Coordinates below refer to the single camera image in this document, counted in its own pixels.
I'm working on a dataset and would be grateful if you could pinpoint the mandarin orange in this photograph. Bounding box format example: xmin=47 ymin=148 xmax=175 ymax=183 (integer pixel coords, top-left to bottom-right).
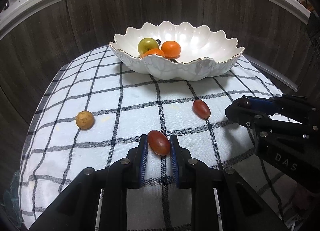
xmin=140 ymin=48 xmax=165 ymax=59
xmin=161 ymin=41 xmax=181 ymax=59

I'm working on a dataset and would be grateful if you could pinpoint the yellow-green round fruit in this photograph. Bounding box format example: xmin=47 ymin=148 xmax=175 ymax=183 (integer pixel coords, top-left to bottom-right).
xmin=138 ymin=37 xmax=159 ymax=55

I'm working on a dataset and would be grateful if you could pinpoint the small dark grape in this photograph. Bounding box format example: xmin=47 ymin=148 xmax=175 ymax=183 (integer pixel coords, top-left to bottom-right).
xmin=237 ymin=97 xmax=252 ymax=109

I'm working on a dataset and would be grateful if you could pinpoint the brown longan left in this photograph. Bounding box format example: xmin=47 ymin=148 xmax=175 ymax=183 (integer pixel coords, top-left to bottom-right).
xmin=75 ymin=111 xmax=95 ymax=130

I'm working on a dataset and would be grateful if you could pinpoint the white scalloped ceramic bowl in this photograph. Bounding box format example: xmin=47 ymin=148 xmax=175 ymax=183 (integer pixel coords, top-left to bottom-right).
xmin=109 ymin=21 xmax=245 ymax=81

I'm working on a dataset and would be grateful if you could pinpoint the teal glass dish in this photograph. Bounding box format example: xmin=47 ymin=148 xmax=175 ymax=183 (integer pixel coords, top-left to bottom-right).
xmin=3 ymin=171 xmax=23 ymax=229

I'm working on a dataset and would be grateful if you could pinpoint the checkered white blue cloth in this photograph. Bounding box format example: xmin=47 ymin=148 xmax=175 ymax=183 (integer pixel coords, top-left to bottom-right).
xmin=18 ymin=47 xmax=302 ymax=230

